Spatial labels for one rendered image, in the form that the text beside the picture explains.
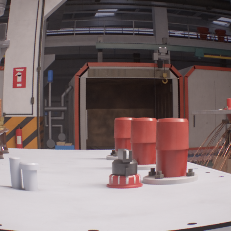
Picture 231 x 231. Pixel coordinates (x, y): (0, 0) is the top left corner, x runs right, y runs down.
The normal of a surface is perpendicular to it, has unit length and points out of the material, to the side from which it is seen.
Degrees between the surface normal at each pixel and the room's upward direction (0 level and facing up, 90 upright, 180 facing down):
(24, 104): 90
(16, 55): 90
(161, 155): 91
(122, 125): 89
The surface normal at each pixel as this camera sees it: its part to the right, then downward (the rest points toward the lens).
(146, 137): 0.18, -0.03
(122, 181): -0.08, -0.04
